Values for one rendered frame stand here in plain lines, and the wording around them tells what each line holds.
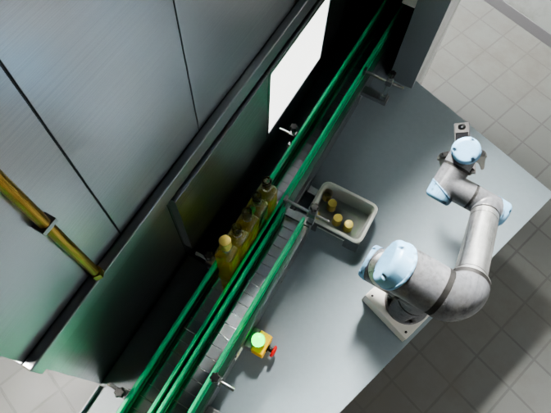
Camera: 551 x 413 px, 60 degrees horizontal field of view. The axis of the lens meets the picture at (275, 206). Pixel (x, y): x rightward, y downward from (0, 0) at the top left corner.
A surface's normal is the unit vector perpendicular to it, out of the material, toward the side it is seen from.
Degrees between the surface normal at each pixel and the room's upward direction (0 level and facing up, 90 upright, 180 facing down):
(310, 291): 0
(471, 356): 0
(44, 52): 90
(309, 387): 0
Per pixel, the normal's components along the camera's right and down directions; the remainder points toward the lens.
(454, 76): 0.04, -0.42
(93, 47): 0.87, 0.46
